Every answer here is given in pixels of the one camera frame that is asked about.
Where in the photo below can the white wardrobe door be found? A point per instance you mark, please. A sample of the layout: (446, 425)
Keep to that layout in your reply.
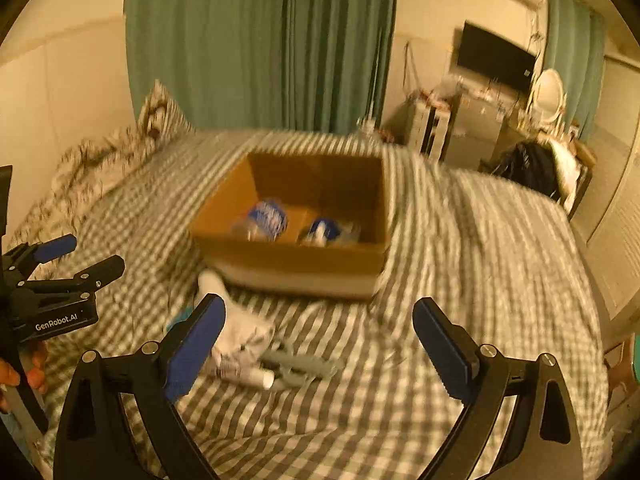
(617, 185)

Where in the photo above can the brown cardboard box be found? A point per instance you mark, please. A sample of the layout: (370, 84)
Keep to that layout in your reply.
(300, 275)

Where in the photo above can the grey sock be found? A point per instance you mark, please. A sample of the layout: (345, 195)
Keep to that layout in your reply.
(305, 362)

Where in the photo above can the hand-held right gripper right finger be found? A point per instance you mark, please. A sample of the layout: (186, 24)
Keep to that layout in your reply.
(446, 355)

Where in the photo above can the narrow green curtain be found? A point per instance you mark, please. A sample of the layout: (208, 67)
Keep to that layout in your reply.
(575, 50)

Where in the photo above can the teal small item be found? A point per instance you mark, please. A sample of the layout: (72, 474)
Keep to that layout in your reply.
(177, 320)

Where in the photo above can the white storage shelf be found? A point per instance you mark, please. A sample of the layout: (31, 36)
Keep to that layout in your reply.
(425, 125)

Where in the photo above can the grey checked bed sheet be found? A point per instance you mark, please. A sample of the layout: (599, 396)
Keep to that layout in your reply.
(475, 270)

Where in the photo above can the black bag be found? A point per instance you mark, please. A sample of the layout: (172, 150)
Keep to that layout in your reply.
(527, 165)

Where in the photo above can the clear bottle with blue label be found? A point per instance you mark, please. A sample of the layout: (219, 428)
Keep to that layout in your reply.
(265, 220)
(325, 232)

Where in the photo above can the chair with white garment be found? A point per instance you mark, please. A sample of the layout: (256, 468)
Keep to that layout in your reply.
(570, 165)

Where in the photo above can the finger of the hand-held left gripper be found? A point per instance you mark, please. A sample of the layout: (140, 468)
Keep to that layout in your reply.
(102, 267)
(57, 247)

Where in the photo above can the white oval mirror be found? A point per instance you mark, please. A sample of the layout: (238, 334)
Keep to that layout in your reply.
(546, 94)

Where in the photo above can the grey cabinet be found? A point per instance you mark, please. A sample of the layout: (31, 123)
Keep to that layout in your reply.
(475, 130)

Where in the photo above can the white cloth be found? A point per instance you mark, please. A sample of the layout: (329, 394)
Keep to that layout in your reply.
(235, 332)

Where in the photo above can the black wall television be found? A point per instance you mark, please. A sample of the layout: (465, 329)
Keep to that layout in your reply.
(495, 57)

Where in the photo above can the wide green curtain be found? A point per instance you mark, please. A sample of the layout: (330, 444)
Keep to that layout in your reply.
(225, 45)

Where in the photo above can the white tube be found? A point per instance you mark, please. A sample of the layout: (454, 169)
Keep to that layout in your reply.
(250, 375)

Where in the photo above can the patterned pillow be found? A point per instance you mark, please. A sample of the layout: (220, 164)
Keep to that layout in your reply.
(150, 125)

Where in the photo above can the person's left hand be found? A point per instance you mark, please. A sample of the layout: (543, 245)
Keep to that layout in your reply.
(36, 372)

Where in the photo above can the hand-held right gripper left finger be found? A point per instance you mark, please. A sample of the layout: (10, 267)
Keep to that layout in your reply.
(194, 347)

